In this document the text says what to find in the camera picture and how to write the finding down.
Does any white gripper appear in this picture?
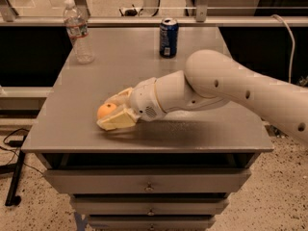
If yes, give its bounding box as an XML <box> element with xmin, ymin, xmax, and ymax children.
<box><xmin>97</xmin><ymin>78</ymin><xmax>166</xmax><ymax>131</ymax></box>

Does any orange fruit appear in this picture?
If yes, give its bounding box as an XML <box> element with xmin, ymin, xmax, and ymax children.
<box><xmin>97</xmin><ymin>103</ymin><xmax>117</xmax><ymax>119</ymax></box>

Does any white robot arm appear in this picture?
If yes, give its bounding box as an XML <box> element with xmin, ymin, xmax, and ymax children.
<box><xmin>97</xmin><ymin>50</ymin><xmax>308</xmax><ymax>143</ymax></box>

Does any clear plastic water bottle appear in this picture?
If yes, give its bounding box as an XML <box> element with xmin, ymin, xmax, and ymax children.
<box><xmin>63</xmin><ymin>0</ymin><xmax>94</xmax><ymax>64</ymax></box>

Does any grey drawer cabinet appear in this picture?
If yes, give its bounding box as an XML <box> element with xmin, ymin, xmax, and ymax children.
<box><xmin>20</xmin><ymin>26</ymin><xmax>275</xmax><ymax>231</ymax></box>

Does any blue soda can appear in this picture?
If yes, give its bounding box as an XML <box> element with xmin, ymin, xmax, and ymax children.
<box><xmin>160</xmin><ymin>18</ymin><xmax>179</xmax><ymax>58</ymax></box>

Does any middle grey drawer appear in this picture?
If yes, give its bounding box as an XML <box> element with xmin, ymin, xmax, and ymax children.
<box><xmin>70</xmin><ymin>194</ymin><xmax>229</xmax><ymax>216</ymax></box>

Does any grey drawer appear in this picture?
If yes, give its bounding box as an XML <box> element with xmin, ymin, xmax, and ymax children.
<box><xmin>44</xmin><ymin>168</ymin><xmax>251</xmax><ymax>194</ymax></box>
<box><xmin>70</xmin><ymin>194</ymin><xmax>229</xmax><ymax>216</ymax></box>
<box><xmin>88</xmin><ymin>216</ymin><xmax>216</xmax><ymax>231</ymax></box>

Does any top grey drawer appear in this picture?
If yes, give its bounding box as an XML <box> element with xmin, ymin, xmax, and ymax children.
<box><xmin>44</xmin><ymin>168</ymin><xmax>251</xmax><ymax>194</ymax></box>

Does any bottom grey drawer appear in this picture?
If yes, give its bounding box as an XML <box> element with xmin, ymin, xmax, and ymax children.
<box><xmin>88</xmin><ymin>216</ymin><xmax>216</xmax><ymax>231</ymax></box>

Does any black stand leg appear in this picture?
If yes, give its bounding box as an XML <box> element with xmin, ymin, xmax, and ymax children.
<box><xmin>4</xmin><ymin>135</ymin><xmax>27</xmax><ymax>207</ymax></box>

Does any black floor cable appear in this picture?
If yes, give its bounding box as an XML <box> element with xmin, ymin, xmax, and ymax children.
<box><xmin>0</xmin><ymin>127</ymin><xmax>44</xmax><ymax>175</ymax></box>

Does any metal railing frame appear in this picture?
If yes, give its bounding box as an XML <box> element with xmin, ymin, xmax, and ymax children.
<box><xmin>1</xmin><ymin>0</ymin><xmax>308</xmax><ymax>27</ymax></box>

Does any white cable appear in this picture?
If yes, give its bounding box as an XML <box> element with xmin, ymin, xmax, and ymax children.
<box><xmin>270</xmin><ymin>13</ymin><xmax>296</xmax><ymax>84</ymax></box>

